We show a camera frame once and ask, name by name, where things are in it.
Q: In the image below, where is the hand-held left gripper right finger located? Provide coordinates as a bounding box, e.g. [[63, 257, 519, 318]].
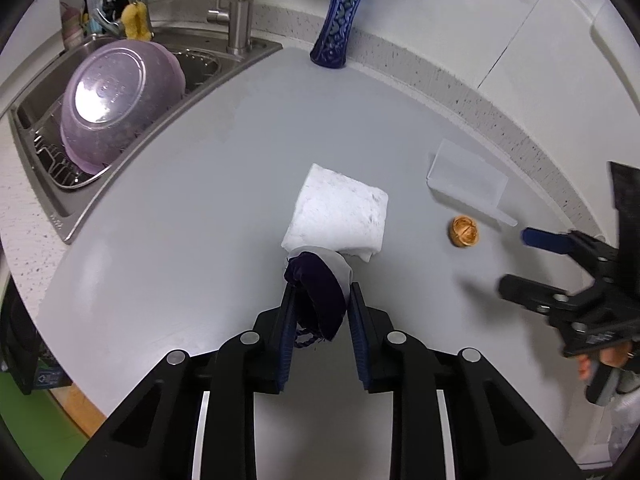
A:
[[348, 282, 586, 480]]

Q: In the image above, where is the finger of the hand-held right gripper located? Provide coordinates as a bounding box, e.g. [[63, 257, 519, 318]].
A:
[[498, 273, 608, 317], [521, 227, 621, 281]]

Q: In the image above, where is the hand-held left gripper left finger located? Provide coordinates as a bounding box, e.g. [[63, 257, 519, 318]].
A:
[[60, 282, 301, 480]]

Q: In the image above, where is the dark purple cloth pouch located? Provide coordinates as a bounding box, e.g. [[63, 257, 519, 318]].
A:
[[284, 246, 355, 348]]

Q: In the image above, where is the brown walnut shell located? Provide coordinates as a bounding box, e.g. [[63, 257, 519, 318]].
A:
[[447, 215, 482, 248]]

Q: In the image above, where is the dark waste bin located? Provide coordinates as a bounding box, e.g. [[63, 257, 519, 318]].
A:
[[0, 285, 73, 396]]

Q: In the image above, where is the person's right forearm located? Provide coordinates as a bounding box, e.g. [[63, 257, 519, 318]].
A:
[[605, 385, 640, 461]]

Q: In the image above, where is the person's right hand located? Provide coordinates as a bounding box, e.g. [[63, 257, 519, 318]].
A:
[[576, 345, 638, 386]]

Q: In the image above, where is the clear plastic box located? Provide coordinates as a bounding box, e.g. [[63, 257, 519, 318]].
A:
[[426, 139, 519, 228]]

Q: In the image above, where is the white foam block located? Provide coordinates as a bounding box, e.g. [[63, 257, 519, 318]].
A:
[[280, 162, 390, 263]]

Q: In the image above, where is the stainless steel sink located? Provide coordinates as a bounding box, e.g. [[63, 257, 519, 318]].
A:
[[7, 35, 283, 245]]

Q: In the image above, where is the purple plastic bowl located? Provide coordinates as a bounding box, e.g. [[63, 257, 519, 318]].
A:
[[59, 40, 187, 173]]

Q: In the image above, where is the blue glass vase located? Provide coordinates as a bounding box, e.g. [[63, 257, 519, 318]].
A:
[[309, 0, 382, 68]]

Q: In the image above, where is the brushed steel faucet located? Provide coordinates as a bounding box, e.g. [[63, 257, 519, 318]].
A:
[[206, 0, 256, 55]]

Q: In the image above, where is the yellow loofah sponge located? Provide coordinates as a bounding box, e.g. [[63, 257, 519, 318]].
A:
[[121, 2, 152, 42]]

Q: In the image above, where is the pink bottle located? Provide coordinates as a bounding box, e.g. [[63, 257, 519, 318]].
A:
[[60, 2, 86, 51]]

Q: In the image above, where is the blue-capped soap bottle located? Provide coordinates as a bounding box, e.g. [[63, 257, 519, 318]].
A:
[[82, 0, 108, 26]]

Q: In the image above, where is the wire dish rack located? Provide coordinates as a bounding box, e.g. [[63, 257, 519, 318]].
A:
[[32, 47, 221, 191]]

